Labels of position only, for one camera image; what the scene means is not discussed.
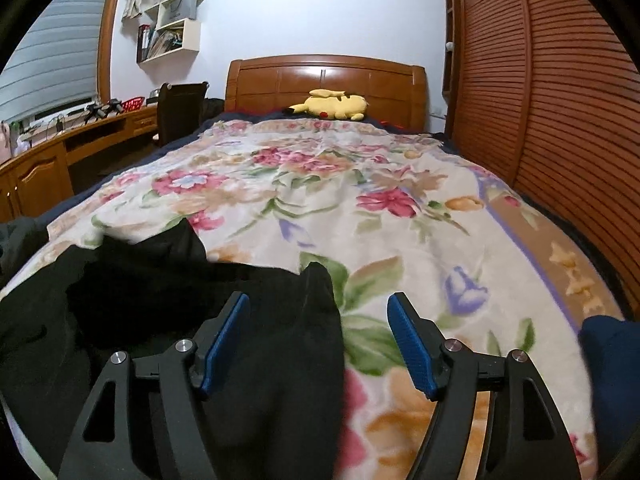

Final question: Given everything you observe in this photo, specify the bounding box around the wooden louvred wardrobe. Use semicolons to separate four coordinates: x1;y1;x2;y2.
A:
442;0;640;321

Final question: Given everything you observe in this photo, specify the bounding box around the row of books and folders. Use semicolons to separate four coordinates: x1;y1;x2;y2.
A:
137;24;186;61

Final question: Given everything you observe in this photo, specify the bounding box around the black tripod device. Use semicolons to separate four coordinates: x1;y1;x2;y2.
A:
82;99;123;125

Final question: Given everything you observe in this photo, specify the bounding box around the dark desk chair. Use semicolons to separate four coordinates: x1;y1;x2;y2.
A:
152;81;211;147

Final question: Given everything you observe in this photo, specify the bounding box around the dark blue cloth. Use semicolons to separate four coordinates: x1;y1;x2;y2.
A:
577;314;636;476

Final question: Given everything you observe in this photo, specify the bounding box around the floral blanket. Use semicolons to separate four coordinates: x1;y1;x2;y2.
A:
0;119;626;480

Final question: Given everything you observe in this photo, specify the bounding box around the black coat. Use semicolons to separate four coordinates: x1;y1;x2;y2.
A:
0;217;346;480

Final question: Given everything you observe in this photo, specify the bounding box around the grey paper bag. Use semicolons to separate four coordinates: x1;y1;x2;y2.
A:
157;0;198;28

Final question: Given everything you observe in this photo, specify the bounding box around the dark folded clothes pile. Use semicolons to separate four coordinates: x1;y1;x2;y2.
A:
0;217;48;291

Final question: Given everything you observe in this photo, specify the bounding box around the wooden window frame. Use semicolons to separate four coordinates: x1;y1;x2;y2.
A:
97;0;131;106

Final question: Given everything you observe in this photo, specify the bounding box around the yellow plush toy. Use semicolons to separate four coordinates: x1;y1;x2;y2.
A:
287;89;370;122

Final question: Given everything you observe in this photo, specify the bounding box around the white wall shelf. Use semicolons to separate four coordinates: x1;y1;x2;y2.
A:
136;0;207;65

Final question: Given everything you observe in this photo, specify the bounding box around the wooden desk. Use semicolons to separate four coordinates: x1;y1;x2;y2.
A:
0;102;161;223

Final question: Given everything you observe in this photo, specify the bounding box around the wooden bed headboard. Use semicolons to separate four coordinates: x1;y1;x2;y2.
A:
224;55;429;133

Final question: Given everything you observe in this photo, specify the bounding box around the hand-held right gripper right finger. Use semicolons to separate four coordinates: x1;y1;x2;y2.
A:
387;291;583;480

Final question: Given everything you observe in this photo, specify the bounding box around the grey window blind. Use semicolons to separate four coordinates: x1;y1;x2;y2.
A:
0;0;118;126

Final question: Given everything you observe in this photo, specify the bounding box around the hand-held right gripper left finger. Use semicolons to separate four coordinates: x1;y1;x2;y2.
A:
59;291;251;480

